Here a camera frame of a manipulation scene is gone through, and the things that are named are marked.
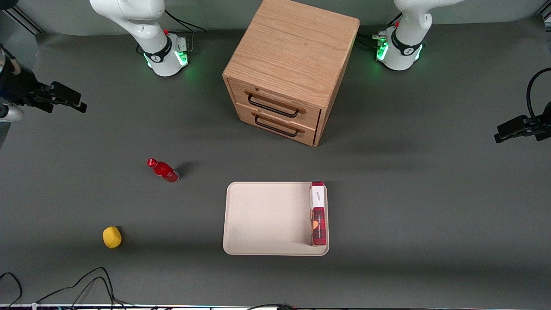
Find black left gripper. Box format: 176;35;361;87
494;101;551;143

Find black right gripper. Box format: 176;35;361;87
0;65;87;114

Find wooden drawer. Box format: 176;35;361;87
228;79;322;130
235;103;318;146

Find wooden drawer cabinet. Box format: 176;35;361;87
223;0;360;147

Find red bottle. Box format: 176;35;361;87
147;158;180;183

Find yellow lemon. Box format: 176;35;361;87
102;226;122;249

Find red plaid carton box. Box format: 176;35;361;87
310;181;328;246

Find beige plastic tray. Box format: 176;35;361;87
223;181;330;257

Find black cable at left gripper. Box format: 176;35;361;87
526;68;551;123

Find black cables at right base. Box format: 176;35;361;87
137;9;207;56

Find black cables at base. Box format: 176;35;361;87
356;13;403;49
137;9;207;56

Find black cables at left base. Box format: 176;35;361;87
356;13;403;49

